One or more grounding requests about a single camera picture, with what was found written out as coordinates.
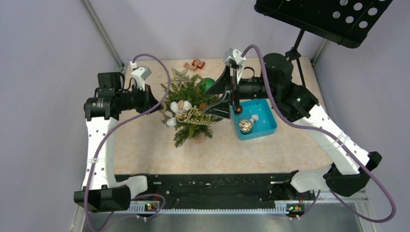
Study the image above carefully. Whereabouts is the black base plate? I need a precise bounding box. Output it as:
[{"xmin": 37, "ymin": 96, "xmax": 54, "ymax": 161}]
[{"xmin": 125, "ymin": 171, "xmax": 316, "ymax": 211}]

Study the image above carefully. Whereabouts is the silver gold star topper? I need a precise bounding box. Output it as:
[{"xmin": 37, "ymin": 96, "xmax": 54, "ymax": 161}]
[{"xmin": 171, "ymin": 68, "xmax": 191, "ymax": 89}]

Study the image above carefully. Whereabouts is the small green christmas tree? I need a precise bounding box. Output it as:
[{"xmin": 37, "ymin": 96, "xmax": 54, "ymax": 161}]
[{"xmin": 162, "ymin": 74, "xmax": 222, "ymax": 147}]

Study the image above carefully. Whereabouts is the small wooden block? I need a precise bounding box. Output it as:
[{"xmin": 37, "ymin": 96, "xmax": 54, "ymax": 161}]
[{"xmin": 184, "ymin": 62, "xmax": 197, "ymax": 72}]

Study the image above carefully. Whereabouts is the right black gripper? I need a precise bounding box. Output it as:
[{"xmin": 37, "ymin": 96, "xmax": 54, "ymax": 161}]
[{"xmin": 204, "ymin": 64, "xmax": 278, "ymax": 119}]

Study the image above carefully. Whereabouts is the white cotton ball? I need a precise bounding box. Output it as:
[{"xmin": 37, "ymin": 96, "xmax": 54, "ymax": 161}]
[{"xmin": 249, "ymin": 115, "xmax": 259, "ymax": 124}]

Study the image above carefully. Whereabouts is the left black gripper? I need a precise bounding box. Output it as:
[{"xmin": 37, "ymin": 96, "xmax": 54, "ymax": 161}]
[{"xmin": 116, "ymin": 82, "xmax": 163, "ymax": 115}]

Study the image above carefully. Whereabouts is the red gift box ornament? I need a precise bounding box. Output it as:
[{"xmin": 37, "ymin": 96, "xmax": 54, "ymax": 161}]
[{"xmin": 191, "ymin": 59, "xmax": 205, "ymax": 70}]

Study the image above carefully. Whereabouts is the gold glitter word ornament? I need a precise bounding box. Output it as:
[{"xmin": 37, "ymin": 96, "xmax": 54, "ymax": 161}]
[{"xmin": 181, "ymin": 106, "xmax": 216, "ymax": 126}]

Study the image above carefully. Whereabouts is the silver striped ball ornament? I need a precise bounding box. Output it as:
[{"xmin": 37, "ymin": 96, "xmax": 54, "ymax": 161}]
[{"xmin": 238, "ymin": 118, "xmax": 254, "ymax": 134}]

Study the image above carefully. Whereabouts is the copper shiny ball ornament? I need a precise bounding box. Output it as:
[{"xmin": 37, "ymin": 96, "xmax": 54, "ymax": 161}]
[{"xmin": 235, "ymin": 107, "xmax": 243, "ymax": 115}]

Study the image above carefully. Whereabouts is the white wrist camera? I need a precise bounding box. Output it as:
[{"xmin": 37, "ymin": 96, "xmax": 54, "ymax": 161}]
[
  {"xmin": 129, "ymin": 61, "xmax": 152, "ymax": 91},
  {"xmin": 223, "ymin": 48, "xmax": 246, "ymax": 71}
]

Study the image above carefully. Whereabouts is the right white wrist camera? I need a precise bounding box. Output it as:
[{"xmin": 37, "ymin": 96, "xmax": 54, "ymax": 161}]
[{"xmin": 223, "ymin": 48, "xmax": 246, "ymax": 71}]

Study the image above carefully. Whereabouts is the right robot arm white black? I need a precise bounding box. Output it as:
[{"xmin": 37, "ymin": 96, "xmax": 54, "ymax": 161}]
[{"xmin": 205, "ymin": 49, "xmax": 382, "ymax": 199}]

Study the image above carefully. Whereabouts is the black music stand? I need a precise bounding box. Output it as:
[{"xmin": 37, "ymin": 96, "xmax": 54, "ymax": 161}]
[{"xmin": 254, "ymin": 0, "xmax": 394, "ymax": 86}]

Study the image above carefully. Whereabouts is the green glitter ball ornament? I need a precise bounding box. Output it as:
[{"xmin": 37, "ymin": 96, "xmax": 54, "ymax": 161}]
[{"xmin": 198, "ymin": 77, "xmax": 215, "ymax": 92}]

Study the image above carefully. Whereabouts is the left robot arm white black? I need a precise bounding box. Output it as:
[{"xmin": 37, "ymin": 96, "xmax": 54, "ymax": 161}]
[{"xmin": 73, "ymin": 72, "xmax": 158, "ymax": 213}]

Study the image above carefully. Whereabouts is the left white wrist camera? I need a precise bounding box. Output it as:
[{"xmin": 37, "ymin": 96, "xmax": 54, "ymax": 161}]
[{"xmin": 129, "ymin": 61, "xmax": 152, "ymax": 91}]

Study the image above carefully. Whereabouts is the pine cone ornament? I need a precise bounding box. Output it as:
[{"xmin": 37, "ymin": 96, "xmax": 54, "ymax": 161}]
[{"xmin": 198, "ymin": 102, "xmax": 208, "ymax": 112}]

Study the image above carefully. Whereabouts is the white cotton boll sprig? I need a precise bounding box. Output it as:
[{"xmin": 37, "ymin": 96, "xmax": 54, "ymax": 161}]
[{"xmin": 166, "ymin": 100, "xmax": 192, "ymax": 127}]

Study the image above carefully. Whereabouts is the teal plastic tray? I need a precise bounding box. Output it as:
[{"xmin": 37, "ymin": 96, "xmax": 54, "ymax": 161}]
[{"xmin": 230, "ymin": 99, "xmax": 278, "ymax": 141}]

